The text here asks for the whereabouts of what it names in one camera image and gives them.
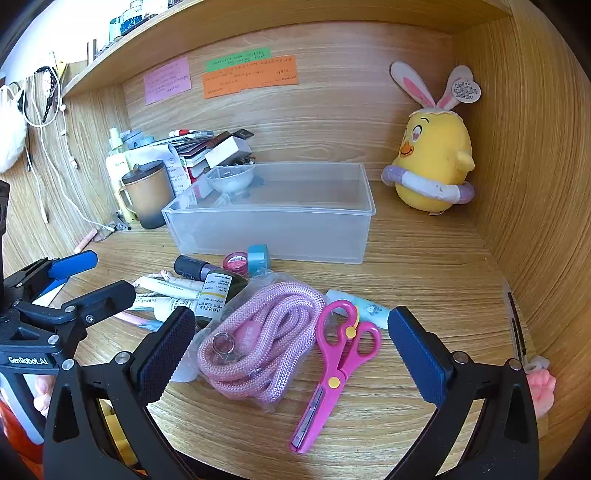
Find yellow chick plush toy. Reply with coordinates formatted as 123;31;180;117
381;61;482;217

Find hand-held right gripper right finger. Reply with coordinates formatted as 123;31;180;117
385;306;541;480

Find stack of papers and books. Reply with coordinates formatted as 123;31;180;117
152;129;254;197

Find small glass bowl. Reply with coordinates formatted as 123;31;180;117
205;165;256;195

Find white twisted cord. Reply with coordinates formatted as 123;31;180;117
135;270;174;296

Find orange paper note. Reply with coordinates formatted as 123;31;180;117
202;55;298;100

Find pink rope strap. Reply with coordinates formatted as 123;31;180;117
178;272;328;411

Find light blue lidded jar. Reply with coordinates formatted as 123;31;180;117
121;130;155;151

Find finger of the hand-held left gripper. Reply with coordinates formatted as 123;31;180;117
60;280;137;334
22;250;99;302

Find person's left hand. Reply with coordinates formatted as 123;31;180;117
33;375;58;418

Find teal patterned container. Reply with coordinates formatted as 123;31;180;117
109;0;169;40

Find wooden shelf board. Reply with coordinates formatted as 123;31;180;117
62;0;513;97

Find black lanyard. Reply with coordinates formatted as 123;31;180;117
34;66;64;124

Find dark green labelled bottle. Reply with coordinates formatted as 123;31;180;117
194;271;250;324

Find dark purple small bottle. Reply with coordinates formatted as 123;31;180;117
174;255;222;282

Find clear plastic storage box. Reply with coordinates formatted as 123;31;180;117
161;161;376;265

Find cream white tube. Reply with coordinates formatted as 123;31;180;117
134;275;206;296

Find white printed tube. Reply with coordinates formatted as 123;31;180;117
129;296;199;320

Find white fluffy bag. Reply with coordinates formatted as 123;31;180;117
0;84;28;174

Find pink rubber toy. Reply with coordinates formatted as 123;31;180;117
526;356;557;418

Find pink paper note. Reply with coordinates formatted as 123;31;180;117
143;56;192;106

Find white cardboard box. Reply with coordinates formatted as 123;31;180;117
205;137;252;169

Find white tube blue print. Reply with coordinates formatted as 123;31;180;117
326;289;389;329

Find pink round compact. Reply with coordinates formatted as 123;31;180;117
222;251;250;273

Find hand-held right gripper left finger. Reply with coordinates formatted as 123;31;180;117
42;305;197;480

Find black pen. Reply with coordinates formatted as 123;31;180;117
505;288;529;361

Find white cable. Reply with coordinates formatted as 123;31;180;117
23;69;116;232

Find brown lidded mug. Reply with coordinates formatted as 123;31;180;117
119;160;175;230

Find green spray bottle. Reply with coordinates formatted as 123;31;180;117
105;128;136;199

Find pale pink pen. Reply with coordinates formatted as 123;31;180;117
74;231;100;253

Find green paper note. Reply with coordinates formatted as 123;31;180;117
204;47;272;73

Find pink scissors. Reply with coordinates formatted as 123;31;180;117
290;300;383;454

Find blue tape roll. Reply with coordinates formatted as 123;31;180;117
247;244;271;278

